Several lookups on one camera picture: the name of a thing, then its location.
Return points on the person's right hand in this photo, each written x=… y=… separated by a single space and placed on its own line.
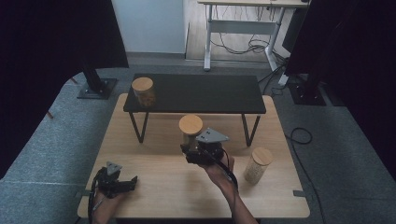
x=222 y=174

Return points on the jar with pale grains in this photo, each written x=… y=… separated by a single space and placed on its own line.
x=262 y=157

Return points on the black shelf with metal legs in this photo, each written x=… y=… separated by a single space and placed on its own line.
x=205 y=93

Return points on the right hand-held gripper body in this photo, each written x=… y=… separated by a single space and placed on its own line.
x=207 y=152

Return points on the person's left hand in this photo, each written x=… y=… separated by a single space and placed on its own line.
x=104 y=207

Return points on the short jar with brown contents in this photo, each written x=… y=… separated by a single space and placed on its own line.
x=142 y=84

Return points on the black flat panel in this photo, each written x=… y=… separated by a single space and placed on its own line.
x=294 y=31

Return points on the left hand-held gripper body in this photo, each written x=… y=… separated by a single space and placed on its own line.
x=109 y=185

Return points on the white desk frame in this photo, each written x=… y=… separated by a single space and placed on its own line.
x=243 y=26

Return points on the black stand with square base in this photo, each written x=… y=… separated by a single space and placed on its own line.
x=96 y=87
x=306 y=95

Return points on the grey tape strip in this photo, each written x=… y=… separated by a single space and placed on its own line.
x=299 y=193
x=81 y=194

